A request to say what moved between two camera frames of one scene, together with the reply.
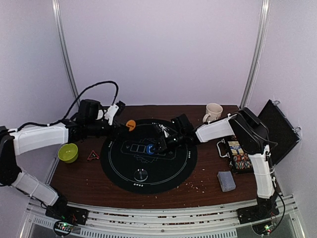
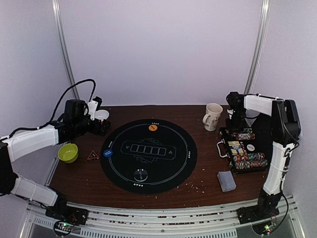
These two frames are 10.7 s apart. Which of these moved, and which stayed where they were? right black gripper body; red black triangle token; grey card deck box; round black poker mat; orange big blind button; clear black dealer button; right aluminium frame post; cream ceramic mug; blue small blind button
Moved: blue small blind button; orange big blind button; right black gripper body
Stayed: cream ceramic mug; right aluminium frame post; red black triangle token; clear black dealer button; round black poker mat; grey card deck box
